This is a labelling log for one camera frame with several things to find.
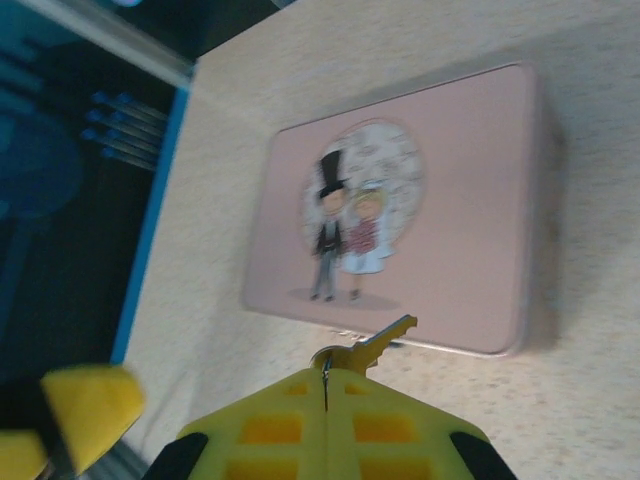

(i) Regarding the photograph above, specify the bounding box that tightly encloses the pink tin with wedding couple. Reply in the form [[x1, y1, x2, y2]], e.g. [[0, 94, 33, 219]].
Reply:
[[242, 60, 569, 359]]

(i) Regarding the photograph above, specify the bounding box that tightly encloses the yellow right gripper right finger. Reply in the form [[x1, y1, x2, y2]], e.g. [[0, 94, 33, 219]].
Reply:
[[326, 367, 521, 480]]

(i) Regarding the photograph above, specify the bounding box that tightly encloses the aluminium enclosure post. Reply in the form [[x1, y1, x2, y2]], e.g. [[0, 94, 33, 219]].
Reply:
[[47, 0, 195, 79]]

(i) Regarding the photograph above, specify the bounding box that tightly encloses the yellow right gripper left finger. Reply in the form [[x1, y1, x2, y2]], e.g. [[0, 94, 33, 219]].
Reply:
[[149, 368, 330, 480]]

